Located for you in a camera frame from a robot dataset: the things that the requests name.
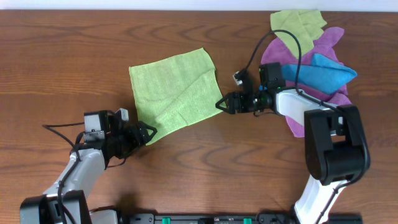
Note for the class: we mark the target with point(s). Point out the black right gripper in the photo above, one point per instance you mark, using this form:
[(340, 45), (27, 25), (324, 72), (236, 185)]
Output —
[(233, 97)]

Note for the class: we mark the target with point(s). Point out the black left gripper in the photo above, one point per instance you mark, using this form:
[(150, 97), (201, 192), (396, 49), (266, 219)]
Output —
[(137, 140)]

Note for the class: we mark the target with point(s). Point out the light green cloth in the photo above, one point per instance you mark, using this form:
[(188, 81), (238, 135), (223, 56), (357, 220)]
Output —
[(175, 92)]

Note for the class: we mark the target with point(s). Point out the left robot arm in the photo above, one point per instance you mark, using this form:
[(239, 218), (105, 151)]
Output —
[(65, 200)]

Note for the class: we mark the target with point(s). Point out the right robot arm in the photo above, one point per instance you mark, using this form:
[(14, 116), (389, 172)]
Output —
[(336, 152)]

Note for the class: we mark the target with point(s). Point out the upper purple cloth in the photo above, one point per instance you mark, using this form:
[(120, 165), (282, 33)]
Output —
[(278, 52)]

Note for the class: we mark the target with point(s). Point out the purple cloth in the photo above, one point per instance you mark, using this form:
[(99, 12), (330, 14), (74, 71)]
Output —
[(278, 52), (340, 97)]

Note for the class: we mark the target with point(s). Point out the blue cloth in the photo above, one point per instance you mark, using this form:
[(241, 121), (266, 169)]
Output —
[(322, 74)]

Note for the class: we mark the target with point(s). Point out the olive green cloth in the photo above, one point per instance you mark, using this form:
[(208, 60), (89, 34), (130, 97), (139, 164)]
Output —
[(305, 25)]

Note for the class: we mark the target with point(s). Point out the lower purple cloth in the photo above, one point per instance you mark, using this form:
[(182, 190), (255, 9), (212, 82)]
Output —
[(340, 97)]

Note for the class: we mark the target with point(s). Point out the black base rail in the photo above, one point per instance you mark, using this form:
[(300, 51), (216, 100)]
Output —
[(148, 218)]

